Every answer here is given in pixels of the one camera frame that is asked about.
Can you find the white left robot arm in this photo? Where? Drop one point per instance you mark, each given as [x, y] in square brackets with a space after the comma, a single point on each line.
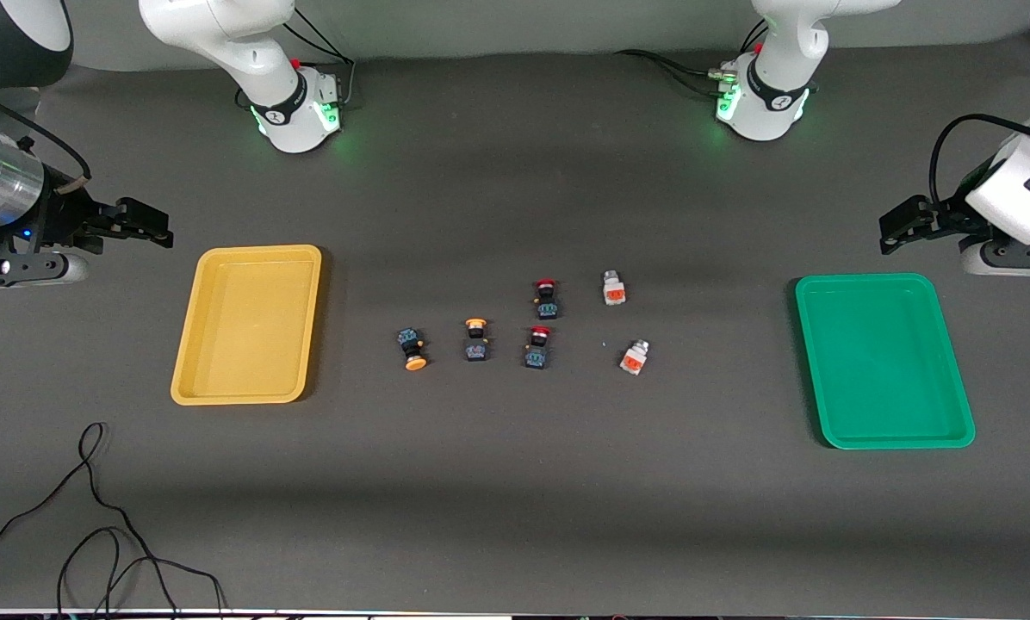
[773, 103]

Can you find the yellow plastic tray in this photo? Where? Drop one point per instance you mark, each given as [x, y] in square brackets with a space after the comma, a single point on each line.
[248, 327]

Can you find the dark grey table mat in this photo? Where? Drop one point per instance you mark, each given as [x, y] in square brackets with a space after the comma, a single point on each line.
[515, 482]

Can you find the white orange push button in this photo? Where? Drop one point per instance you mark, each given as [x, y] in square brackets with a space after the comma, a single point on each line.
[613, 291]
[634, 359]

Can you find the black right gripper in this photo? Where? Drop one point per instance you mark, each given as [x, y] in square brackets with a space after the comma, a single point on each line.
[60, 220]

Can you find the yellow cap push button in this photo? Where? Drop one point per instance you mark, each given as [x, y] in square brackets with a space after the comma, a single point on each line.
[412, 347]
[475, 343]

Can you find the green plastic tray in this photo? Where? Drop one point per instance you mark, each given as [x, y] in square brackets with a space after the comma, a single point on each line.
[885, 362]

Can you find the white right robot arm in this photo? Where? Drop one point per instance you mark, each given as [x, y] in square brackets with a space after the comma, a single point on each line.
[257, 60]

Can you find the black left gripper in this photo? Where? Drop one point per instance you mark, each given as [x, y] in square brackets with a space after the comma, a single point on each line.
[948, 216]

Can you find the red cap push button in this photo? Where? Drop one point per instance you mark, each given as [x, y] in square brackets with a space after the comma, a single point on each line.
[538, 351]
[547, 301]

